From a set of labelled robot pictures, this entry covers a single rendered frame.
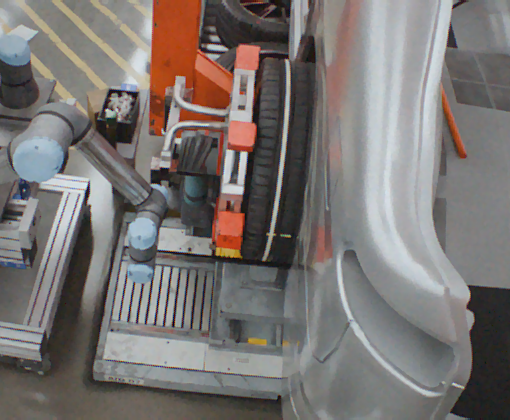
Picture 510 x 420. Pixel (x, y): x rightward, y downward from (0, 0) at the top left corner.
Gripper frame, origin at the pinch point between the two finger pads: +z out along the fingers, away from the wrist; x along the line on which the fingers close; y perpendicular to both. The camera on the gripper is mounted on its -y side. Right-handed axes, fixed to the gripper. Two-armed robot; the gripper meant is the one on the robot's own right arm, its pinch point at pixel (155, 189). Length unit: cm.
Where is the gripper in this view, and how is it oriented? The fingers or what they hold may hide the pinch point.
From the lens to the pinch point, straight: 230.7
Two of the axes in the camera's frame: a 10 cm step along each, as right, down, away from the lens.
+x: -9.9, -1.1, -0.6
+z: 0.4, -7.6, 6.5
